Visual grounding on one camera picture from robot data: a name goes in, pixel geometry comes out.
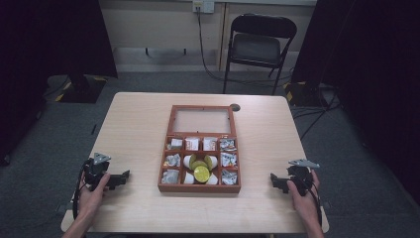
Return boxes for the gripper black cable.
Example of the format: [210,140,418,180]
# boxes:
[71,163,89,222]
[306,179,324,230]

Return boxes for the black stand base striped tape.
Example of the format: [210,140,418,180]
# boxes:
[282,80,330,108]
[53,73,108,104]

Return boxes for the person's left hand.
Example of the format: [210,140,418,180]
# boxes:
[77,173,112,219]

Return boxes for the dark curtain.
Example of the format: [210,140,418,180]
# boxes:
[290,0,420,206]
[0,0,119,167]

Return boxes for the white blue-print tea packet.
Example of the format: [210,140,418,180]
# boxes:
[220,152,239,168]
[219,138,238,153]
[221,169,239,186]

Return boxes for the silver tea packet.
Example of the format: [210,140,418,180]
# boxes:
[166,138,184,151]
[163,154,182,168]
[160,169,180,184]

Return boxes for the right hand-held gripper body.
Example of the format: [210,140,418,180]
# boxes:
[286,159,321,197]

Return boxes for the black floor cables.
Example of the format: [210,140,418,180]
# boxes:
[290,88,343,142]

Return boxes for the brown wooden compartment box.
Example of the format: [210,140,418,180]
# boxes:
[157,104,243,194]

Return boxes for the pile of green-lidded white capsules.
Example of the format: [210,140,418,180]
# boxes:
[182,153,220,186]

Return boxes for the person's right hand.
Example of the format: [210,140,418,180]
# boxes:
[285,170,322,226]

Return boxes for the black folding chair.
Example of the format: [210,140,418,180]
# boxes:
[222,13,298,96]

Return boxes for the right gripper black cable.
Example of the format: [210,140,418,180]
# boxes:
[306,179,324,230]

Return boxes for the white wall socket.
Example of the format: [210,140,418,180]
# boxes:
[192,0,216,15]

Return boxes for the white and orange tea packet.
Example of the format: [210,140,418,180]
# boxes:
[202,137,218,152]
[184,137,200,152]

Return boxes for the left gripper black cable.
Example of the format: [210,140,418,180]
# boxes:
[71,163,89,222]

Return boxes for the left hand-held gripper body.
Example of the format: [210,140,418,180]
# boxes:
[82,152,112,192]

